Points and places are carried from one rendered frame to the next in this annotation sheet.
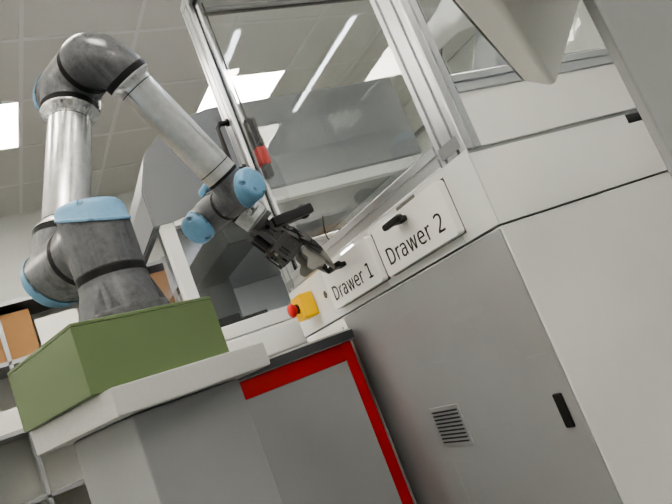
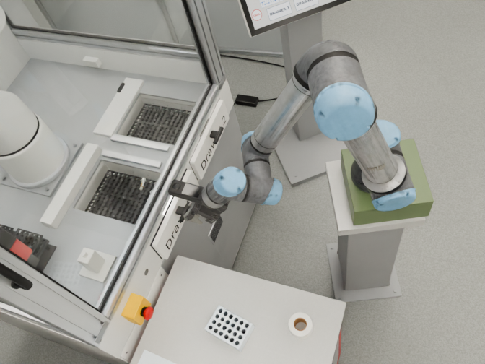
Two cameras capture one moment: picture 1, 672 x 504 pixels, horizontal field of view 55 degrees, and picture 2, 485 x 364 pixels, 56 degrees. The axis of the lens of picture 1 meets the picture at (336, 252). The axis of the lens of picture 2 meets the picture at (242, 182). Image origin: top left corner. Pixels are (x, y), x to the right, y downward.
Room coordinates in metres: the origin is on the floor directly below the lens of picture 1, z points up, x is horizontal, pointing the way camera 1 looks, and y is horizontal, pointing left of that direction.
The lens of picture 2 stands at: (1.77, 0.81, 2.17)
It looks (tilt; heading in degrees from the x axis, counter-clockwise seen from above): 57 degrees down; 242
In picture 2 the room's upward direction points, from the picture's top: 18 degrees counter-clockwise
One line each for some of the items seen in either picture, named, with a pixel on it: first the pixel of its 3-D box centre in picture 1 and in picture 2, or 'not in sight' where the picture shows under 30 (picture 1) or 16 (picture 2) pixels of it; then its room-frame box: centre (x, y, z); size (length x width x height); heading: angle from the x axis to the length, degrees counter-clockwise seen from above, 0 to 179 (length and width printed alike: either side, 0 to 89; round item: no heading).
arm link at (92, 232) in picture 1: (96, 238); (378, 146); (1.06, 0.37, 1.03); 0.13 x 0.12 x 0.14; 52
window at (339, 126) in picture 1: (283, 55); (96, 74); (1.57, -0.06, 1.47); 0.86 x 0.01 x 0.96; 27
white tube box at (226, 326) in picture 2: not in sight; (229, 328); (1.72, 0.36, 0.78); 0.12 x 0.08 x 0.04; 106
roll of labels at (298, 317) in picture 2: not in sight; (300, 326); (1.57, 0.51, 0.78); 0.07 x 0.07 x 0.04
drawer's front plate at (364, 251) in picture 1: (351, 275); (177, 214); (1.60, -0.02, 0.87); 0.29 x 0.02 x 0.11; 27
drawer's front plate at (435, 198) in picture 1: (413, 232); (210, 139); (1.32, -0.16, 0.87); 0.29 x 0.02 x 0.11; 27
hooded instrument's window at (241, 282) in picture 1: (259, 302); not in sight; (3.28, 0.46, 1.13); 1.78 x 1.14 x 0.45; 27
